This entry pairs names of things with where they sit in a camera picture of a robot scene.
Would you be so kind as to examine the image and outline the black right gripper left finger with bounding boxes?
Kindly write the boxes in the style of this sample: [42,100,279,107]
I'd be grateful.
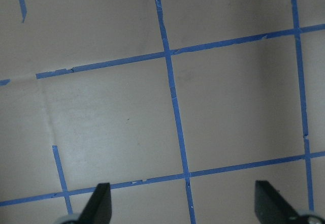
[77,183,112,224]

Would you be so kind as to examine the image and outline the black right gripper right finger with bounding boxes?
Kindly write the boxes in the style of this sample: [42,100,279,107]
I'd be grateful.
[254,180,305,224]

